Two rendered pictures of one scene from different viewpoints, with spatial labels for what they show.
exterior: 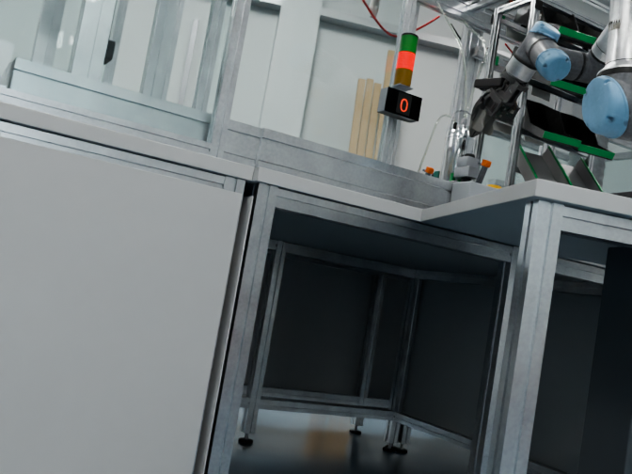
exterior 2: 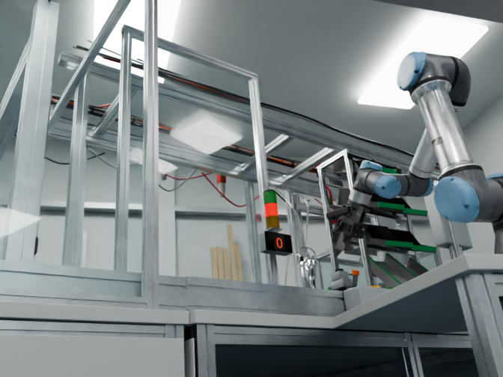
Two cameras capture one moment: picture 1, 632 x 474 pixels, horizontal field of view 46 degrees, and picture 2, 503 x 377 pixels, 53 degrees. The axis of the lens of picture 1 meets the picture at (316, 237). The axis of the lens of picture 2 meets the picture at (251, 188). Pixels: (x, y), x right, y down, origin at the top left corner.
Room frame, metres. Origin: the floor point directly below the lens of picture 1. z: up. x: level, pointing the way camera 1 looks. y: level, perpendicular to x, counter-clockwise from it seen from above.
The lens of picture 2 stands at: (0.35, 0.16, 0.62)
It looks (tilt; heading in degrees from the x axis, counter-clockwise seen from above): 25 degrees up; 352
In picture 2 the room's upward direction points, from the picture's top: 5 degrees counter-clockwise
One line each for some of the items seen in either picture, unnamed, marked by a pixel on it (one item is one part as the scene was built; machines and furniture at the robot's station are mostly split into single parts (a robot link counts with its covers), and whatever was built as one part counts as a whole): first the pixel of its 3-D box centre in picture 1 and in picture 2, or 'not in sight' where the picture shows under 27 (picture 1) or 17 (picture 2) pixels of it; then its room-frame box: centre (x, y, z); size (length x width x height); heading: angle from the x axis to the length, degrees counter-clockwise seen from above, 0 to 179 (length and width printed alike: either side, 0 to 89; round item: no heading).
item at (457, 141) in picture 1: (459, 154); (310, 279); (3.08, -0.54, 1.32); 0.14 x 0.14 x 0.38
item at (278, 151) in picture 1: (416, 193); (316, 306); (1.82, -0.23, 0.91); 0.89 x 0.06 x 0.11; 119
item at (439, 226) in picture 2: not in sight; (459, 268); (3.42, -1.63, 1.43); 0.30 x 0.09 x 1.13; 119
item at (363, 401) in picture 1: (387, 351); not in sight; (3.61, -0.43, 0.43); 2.20 x 0.38 x 0.86; 119
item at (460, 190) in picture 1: (491, 201); (376, 300); (1.86, -0.42, 0.93); 0.21 x 0.07 x 0.06; 119
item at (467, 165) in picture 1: (466, 166); (338, 280); (2.10, -0.39, 1.06); 0.08 x 0.04 x 0.07; 29
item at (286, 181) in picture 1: (370, 239); (271, 359); (2.48, -0.18, 0.85); 1.50 x 1.41 x 0.03; 119
